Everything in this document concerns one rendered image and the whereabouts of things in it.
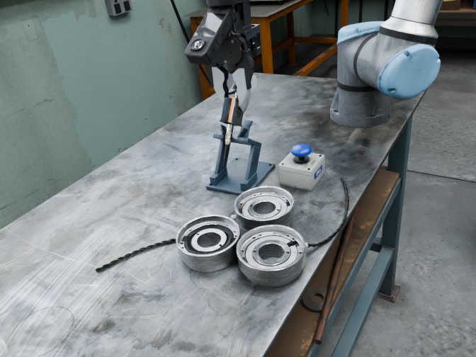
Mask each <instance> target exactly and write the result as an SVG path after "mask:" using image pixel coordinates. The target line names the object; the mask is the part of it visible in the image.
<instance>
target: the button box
mask: <svg viewBox="0 0 476 357"><path fill-rule="evenodd" d="M278 173H279V183H280V184H281V185H284V186H290V187H294V188H300V189H303V190H307V191H312V190H313V188H314V187H315V186H316V185H317V184H318V182H319V181H320V179H321V178H322V177H323V175H325V163H324V155H323V154H315V153H311V154H309V155H307V156H305V158H304V159H303V160H300V159H298V157H296V156H294V155H292V154H291V153H290V154H289V155H288V156H287V157H286V158H285V159H284V160H283V161H282V162H281V163H280V164H279V165H278Z"/></svg>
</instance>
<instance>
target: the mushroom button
mask: <svg viewBox="0 0 476 357"><path fill-rule="evenodd" d="M311 152H312V149H311V147H310V146H309V145H307V144H297V145H295V146H293V147H292V149H291V154H292V155H294V156H296V157H298V159H300V160H303V159H304V158H305V156H307V155H309V154H311Z"/></svg>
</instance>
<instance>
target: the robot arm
mask: <svg viewBox="0 0 476 357"><path fill-rule="evenodd" d="M206 2H207V5H208V6H210V8H209V9H208V11H207V13H206V14H205V16H204V18H203V20H202V21H201V23H200V25H199V26H198V28H197V30H196V32H195V33H194V35H193V37H192V38H191V41H190V42H189V44H188V46H187V47H186V49H185V51H184V53H185V55H186V56H187V58H188V60H189V62H190V63H191V64H204V65H205V68H206V72H207V74H208V77H209V79H210V82H211V84H212V86H213V87H214V89H215V92H216V94H217V96H218V97H219V99H220V100H221V102H222V104H224V100H225V98H229V96H228V93H229V90H230V88H231V87H232V85H233V82H235V84H236V85H237V97H238V106H239V108H240V110H241V112H243V113H244V112H245V110H246V109H247V107H248V105H249V101H250V98H251V93H252V92H253V90H254V89H255V88H256V85H257V78H256V76H254V75H253V73H254V61H253V59H252V57H253V55H254V48H255V54H256V55H258V54H260V53H261V52H262V46H261V30H260V24H252V23H251V9H250V1H249V0H206ZM442 2H443V0H396V2H395V6H394V8H393V11H392V15H391V17H390V18H389V19H388V20H386V21H373V22H365V23H357V24H353V25H348V26H345V27H343V28H341V29H340V31H339V33H338V42H337V45H338V59H337V90H336V93H335V96H334V99H333V101H332V104H331V108H330V118H331V119H332V120H333V121H334V122H335V123H337V124H339V125H343V126H346V127H350V128H369V127H374V126H377V125H381V124H383V123H386V122H387V121H388V120H389V119H390V117H391V105H390V100H389V98H388V96H391V97H393V98H397V99H402V100H403V99H410V98H414V97H416V96H418V95H419V94H420V93H421V92H424V91H425V90H427V89H428V88H429V87H430V85H431V84H432V83H433V82H434V80H435V78H436V77H437V75H438V71H439V69H440V64H441V61H440V59H439V54H438V53H437V51H436V49H435V45H436V41H437V40H438V34H437V32H436V30H435V28H434V24H435V22H436V19H437V16H438V12H439V10H440V8H441V4H442ZM256 34H259V47H258V48H257V44H256ZM253 37H254V43H253V40H252V38H253ZM227 64H231V65H232V66H233V67H237V66H238V69H237V70H236V71H235V72H234V73H233V74H230V73H229V72H228V68H227Z"/></svg>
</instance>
